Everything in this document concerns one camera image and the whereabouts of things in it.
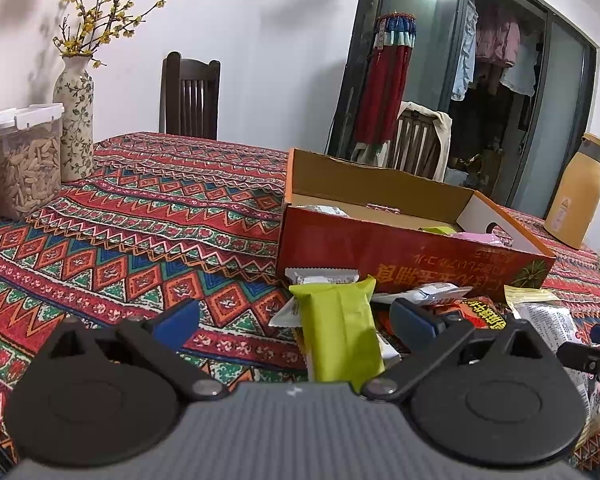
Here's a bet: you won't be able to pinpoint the silver snack packet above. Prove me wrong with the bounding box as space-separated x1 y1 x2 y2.
292 203 351 219
517 302 592 438

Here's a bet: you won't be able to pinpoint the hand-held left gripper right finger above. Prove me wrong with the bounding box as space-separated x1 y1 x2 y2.
362 298 556 402

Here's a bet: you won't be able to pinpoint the pale yellow snack packet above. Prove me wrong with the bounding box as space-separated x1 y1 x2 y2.
503 284 562 319

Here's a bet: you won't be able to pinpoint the beige thermos jug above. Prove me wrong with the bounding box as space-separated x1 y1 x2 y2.
544 133 600 250

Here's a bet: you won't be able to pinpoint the white hanging garment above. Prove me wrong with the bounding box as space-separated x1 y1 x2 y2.
499 32 542 97

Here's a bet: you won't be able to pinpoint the clear seed container white lid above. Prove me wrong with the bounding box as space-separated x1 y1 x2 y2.
0 103 65 221

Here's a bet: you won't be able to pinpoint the dark wooden chair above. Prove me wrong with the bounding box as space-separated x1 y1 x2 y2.
159 51 221 140

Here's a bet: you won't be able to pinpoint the red tasselled hanging decoration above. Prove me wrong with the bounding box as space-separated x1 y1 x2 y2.
352 12 419 162

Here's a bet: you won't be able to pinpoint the yellow flower branches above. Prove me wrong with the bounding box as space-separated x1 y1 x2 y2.
52 0 186 69

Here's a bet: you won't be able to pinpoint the light blue hanging shirt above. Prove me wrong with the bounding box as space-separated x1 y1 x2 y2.
450 0 480 102

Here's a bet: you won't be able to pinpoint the wooden chair with cloth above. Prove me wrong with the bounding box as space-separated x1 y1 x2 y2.
396 101 454 182

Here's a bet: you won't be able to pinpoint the orange cardboard box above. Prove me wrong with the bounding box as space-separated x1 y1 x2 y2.
274 148 557 304

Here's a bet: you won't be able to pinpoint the brown wooden chair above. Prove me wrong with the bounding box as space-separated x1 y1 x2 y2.
389 110 446 180

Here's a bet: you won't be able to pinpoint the white blue snack packet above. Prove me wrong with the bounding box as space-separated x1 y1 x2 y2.
372 282 474 307

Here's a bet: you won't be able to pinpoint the floral ceramic vase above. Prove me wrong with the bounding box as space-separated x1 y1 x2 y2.
53 55 95 184

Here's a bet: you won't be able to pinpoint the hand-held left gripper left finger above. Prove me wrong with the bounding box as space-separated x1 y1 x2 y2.
39 299 230 403

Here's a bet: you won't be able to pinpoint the dark sliding glass door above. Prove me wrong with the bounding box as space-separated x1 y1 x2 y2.
327 0 599 222

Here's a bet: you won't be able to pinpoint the pink hanging garments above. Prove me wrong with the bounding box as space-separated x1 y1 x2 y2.
475 4 523 68

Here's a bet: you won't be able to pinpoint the pink snack packet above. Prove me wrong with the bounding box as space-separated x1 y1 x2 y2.
452 231 504 246

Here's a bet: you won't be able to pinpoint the long green snack packet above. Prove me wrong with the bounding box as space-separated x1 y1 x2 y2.
288 275 386 384

